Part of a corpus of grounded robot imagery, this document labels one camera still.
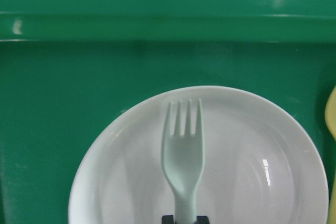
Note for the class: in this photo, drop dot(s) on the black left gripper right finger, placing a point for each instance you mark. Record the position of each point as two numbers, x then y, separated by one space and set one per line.
202 220

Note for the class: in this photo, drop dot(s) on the pale green plastic fork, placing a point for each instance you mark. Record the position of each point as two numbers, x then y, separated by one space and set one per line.
182 160

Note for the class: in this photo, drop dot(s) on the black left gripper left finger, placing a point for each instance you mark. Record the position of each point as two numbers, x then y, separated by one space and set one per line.
168 219

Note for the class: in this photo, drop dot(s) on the green plastic tray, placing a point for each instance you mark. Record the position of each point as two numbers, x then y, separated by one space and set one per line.
69 67

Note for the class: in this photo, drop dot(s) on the white round plate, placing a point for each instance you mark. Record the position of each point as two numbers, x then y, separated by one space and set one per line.
260 164

